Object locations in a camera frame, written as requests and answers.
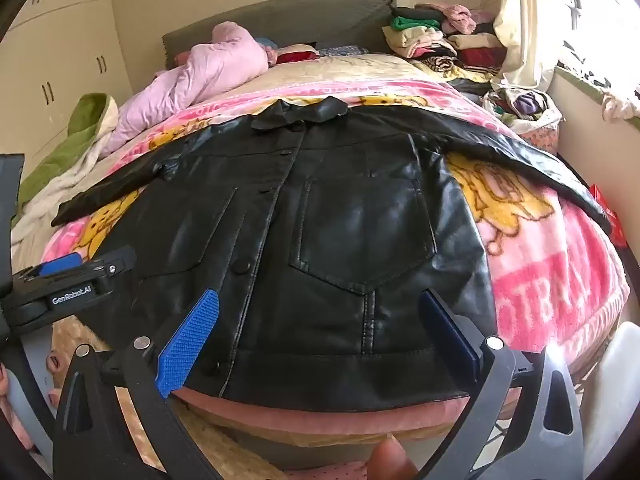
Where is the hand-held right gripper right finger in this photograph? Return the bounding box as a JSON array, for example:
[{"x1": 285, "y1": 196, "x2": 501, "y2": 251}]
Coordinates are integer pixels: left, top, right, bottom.
[{"x1": 419, "y1": 289, "x2": 584, "y2": 480}]

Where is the cream curtain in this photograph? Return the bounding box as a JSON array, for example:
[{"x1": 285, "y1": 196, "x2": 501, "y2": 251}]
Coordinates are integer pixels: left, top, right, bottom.
[{"x1": 492, "y1": 0, "x2": 567, "y2": 94}]

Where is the black and white cloth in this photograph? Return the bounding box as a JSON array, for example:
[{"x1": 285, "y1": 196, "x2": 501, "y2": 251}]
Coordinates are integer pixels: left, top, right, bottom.
[{"x1": 556, "y1": 39, "x2": 615, "y2": 92}]

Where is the red pillow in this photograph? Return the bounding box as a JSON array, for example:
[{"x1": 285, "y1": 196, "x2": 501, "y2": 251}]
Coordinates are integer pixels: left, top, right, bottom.
[{"x1": 275, "y1": 46, "x2": 321, "y2": 65}]

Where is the white wardrobe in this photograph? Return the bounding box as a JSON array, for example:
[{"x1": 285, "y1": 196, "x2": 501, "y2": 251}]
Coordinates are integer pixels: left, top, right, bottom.
[{"x1": 0, "y1": 0, "x2": 134, "y2": 177}]

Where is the pile of folded clothes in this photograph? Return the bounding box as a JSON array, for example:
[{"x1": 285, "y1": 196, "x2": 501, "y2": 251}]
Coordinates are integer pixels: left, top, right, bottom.
[{"x1": 382, "y1": 2, "x2": 507, "y2": 95}]

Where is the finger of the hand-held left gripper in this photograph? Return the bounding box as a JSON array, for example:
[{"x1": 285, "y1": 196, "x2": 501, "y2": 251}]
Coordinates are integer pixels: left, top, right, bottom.
[
  {"x1": 12, "y1": 245, "x2": 138, "y2": 303},
  {"x1": 39, "y1": 253, "x2": 84, "y2": 278}
]

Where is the green window sill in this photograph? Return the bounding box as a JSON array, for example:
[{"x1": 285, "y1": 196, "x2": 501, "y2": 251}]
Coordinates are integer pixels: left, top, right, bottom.
[{"x1": 554, "y1": 65, "x2": 640, "y2": 134}]

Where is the floral laundry basket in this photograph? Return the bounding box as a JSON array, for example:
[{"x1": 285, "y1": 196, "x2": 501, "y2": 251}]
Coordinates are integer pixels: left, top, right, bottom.
[{"x1": 520, "y1": 124, "x2": 562, "y2": 157}]

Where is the light pink puffer jacket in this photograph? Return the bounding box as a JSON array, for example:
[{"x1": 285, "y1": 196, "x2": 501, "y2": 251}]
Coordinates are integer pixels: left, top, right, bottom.
[{"x1": 102, "y1": 21, "x2": 275, "y2": 157}]

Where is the black leather jacket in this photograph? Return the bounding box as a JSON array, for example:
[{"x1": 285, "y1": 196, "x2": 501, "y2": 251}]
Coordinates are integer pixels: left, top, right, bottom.
[{"x1": 51, "y1": 96, "x2": 614, "y2": 404}]

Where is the pink printed blanket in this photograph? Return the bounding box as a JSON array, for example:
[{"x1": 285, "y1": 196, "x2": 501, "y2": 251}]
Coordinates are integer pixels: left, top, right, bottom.
[{"x1": 42, "y1": 80, "x2": 632, "y2": 377}]

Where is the person's left hand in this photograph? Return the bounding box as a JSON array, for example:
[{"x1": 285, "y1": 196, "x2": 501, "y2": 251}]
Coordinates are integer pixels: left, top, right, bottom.
[{"x1": 0, "y1": 352, "x2": 66, "y2": 457}]

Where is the green blanket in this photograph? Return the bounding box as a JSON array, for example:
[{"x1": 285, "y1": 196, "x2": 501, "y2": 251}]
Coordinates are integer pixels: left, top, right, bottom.
[{"x1": 12, "y1": 92, "x2": 119, "y2": 222}]

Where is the beige bedspread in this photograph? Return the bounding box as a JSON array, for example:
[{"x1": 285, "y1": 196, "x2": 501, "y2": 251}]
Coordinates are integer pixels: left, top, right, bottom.
[{"x1": 170, "y1": 52, "x2": 451, "y2": 111}]

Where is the red bag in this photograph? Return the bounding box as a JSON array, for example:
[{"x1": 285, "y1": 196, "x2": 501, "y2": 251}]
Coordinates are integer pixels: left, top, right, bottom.
[{"x1": 587, "y1": 184, "x2": 629, "y2": 249}]

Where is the beige fluffy cloth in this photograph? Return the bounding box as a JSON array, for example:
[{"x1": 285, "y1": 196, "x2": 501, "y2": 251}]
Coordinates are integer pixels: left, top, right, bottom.
[{"x1": 47, "y1": 317, "x2": 312, "y2": 480}]

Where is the white plastic chair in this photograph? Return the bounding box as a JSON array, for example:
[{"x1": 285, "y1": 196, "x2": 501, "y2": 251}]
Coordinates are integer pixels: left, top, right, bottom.
[{"x1": 580, "y1": 322, "x2": 640, "y2": 472}]

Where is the pink bed sheet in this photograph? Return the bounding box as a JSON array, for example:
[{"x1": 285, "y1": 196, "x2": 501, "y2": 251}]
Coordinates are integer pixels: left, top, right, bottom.
[{"x1": 172, "y1": 384, "x2": 522, "y2": 437}]

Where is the grey bed headboard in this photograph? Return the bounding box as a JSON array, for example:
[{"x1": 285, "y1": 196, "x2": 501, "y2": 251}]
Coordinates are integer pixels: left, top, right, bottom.
[{"x1": 162, "y1": 0, "x2": 399, "y2": 69}]

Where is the blue patterned pillow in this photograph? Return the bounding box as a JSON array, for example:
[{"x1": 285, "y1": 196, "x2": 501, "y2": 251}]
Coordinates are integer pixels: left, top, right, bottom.
[{"x1": 317, "y1": 45, "x2": 369, "y2": 59}]

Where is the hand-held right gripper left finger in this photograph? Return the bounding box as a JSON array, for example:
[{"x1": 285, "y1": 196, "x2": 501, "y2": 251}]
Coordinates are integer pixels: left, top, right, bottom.
[{"x1": 52, "y1": 287, "x2": 222, "y2": 480}]

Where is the white bag of clothes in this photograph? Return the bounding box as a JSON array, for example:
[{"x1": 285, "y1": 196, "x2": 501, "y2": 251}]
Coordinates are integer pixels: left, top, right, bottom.
[{"x1": 482, "y1": 85, "x2": 564, "y2": 134}]

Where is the person's right hand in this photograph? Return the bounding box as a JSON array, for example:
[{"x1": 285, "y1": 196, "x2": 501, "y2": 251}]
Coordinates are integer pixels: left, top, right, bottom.
[{"x1": 366, "y1": 434, "x2": 419, "y2": 480}]

